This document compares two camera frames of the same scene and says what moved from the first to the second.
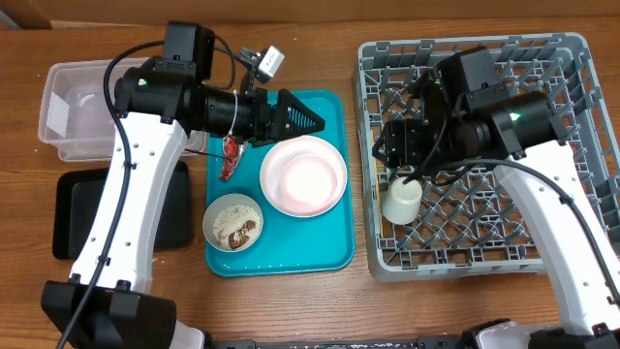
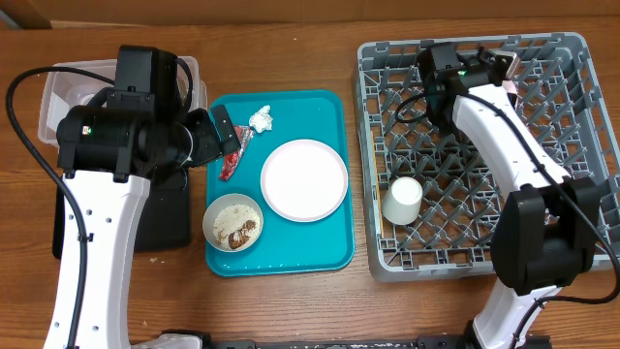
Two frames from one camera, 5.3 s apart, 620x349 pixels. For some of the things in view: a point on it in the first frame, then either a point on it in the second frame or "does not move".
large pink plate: [303, 175] does not move
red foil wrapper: [232, 151] does not move
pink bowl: [308, 178] to [510, 86]
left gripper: [294, 128] to [210, 143]
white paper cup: [401, 202] does not move
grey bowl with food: [232, 222] does not move
